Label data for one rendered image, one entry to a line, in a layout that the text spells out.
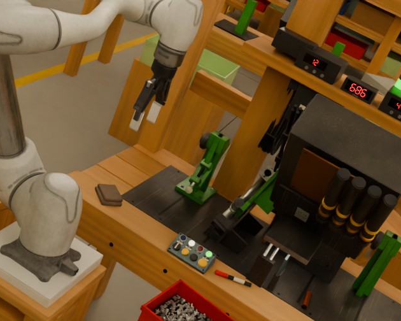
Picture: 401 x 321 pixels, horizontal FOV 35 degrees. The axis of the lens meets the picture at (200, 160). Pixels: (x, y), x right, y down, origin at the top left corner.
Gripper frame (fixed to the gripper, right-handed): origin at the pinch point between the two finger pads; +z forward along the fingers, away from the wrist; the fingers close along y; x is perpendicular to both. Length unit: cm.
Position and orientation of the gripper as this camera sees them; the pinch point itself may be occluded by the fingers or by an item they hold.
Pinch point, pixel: (144, 120)
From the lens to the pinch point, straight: 203.1
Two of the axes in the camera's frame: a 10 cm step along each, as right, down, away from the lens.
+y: -4.1, 2.7, -8.7
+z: -3.7, 8.3, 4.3
